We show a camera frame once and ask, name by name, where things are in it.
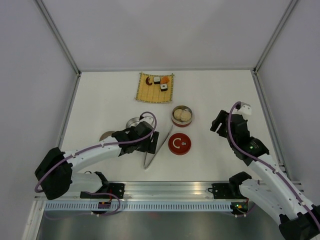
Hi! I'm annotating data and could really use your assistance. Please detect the metal tongs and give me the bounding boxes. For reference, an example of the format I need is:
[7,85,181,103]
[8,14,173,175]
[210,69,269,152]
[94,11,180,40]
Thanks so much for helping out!
[143,125,174,170]

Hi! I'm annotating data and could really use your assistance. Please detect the white bun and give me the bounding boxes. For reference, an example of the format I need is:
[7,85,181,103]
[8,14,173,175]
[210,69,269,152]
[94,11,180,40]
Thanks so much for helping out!
[173,108,183,120]
[180,110,192,122]

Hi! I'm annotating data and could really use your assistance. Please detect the sushi roll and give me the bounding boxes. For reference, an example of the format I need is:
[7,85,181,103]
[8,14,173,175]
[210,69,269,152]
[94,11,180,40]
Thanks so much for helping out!
[153,76,161,85]
[160,83,168,92]

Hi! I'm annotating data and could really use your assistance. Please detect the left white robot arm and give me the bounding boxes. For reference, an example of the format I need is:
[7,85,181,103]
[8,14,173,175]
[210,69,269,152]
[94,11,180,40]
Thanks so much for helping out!
[34,120,159,200]

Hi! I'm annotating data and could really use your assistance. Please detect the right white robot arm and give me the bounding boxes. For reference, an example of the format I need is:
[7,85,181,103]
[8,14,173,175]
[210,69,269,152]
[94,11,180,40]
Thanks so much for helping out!
[210,110,320,240]

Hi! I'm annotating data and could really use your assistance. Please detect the beige lunch box container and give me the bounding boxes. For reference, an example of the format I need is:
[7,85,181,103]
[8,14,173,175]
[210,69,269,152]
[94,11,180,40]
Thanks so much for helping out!
[125,117,140,128]

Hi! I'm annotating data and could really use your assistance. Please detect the red lunch box lid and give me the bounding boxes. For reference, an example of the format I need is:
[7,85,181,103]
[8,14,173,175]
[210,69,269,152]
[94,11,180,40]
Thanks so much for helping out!
[168,132,192,156]

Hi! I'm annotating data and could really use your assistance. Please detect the red lunch box container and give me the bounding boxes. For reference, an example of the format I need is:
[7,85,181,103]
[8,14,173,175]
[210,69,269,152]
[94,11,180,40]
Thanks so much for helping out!
[171,105,193,128]

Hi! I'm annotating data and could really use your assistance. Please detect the beige lunch box lid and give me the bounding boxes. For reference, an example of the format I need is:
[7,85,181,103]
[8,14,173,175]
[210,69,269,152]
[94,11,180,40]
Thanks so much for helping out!
[99,130,114,141]

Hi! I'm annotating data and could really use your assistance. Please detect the yellow bamboo mat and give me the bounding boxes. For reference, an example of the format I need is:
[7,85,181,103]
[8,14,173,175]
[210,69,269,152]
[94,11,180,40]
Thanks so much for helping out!
[135,72,175,104]

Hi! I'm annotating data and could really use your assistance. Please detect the dark red sausage piece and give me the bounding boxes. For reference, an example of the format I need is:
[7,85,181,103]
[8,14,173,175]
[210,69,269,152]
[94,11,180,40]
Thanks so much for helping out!
[145,76,153,86]

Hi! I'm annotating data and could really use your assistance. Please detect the orange carrot piece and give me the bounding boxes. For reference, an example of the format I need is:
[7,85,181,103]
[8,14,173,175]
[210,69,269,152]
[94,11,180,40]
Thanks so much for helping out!
[160,76,170,85]

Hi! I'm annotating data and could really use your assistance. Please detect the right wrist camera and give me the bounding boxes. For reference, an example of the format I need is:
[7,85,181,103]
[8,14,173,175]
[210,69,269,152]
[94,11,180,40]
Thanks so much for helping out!
[236,102,252,116]

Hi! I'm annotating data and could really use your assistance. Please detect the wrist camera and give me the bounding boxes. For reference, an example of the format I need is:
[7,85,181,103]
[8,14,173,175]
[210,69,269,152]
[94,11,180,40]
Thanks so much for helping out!
[140,116,154,125]
[236,102,252,116]

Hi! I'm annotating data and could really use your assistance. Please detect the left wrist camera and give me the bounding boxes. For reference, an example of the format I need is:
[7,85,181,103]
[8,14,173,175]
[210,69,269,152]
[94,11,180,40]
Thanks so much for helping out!
[140,116,154,125]

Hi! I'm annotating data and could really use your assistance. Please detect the aluminium front rail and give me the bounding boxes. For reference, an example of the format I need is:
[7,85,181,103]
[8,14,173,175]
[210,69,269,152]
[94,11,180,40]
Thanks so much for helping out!
[54,180,241,202]

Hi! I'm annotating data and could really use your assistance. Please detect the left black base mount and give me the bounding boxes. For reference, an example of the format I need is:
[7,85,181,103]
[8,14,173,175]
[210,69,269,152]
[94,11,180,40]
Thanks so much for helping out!
[80,182,125,199]

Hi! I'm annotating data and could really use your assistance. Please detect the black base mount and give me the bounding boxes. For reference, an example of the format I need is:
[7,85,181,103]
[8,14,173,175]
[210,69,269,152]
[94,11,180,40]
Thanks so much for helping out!
[80,182,125,199]
[207,183,236,200]

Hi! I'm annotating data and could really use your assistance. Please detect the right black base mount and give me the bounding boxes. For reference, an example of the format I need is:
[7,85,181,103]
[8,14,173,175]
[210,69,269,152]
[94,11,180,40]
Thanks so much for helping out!
[207,183,236,200]

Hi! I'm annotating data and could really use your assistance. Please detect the white slotted cable duct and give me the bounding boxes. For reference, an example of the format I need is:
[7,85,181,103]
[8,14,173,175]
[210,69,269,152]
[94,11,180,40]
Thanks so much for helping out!
[44,201,232,212]

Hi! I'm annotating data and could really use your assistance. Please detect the right aluminium frame post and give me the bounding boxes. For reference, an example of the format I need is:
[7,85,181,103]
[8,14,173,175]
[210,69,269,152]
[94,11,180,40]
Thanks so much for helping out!
[253,0,300,75]

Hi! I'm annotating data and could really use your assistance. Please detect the aluminium frame post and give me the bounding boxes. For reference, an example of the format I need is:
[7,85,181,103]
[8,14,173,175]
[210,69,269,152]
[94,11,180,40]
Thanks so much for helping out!
[253,0,300,75]
[33,0,81,76]

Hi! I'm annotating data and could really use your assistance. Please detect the left aluminium frame post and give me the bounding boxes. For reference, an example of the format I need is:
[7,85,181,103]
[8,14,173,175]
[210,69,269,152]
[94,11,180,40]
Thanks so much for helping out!
[33,0,81,76]

